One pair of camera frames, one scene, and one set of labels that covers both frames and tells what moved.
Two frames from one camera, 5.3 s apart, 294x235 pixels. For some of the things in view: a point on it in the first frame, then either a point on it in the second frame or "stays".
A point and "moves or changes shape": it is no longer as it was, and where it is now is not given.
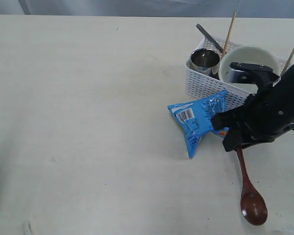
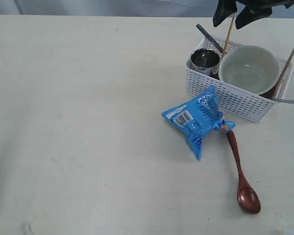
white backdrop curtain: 204,8 stays
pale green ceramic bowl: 249,55 stays
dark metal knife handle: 208,37 stays
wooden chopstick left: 228,35 stays
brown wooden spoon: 253,207 moves or changes shape
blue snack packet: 195,117 moves or changes shape
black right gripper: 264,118 → 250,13
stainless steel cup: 204,59 stays
